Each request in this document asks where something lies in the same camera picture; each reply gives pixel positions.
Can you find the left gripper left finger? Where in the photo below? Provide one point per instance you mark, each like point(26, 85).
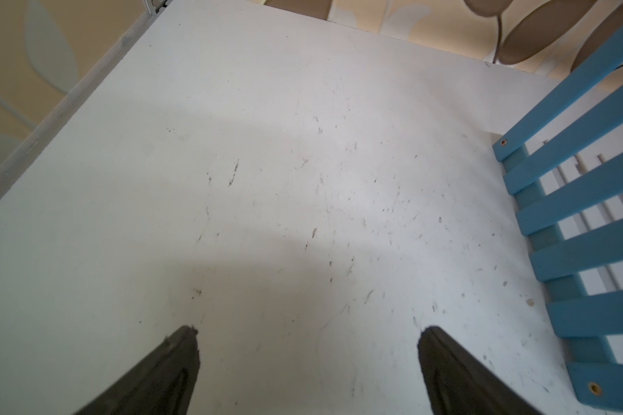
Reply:
point(162, 383)

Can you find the blue and white wooden shelf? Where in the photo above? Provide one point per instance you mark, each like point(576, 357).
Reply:
point(584, 321)

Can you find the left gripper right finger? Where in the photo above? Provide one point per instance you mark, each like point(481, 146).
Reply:
point(457, 383)

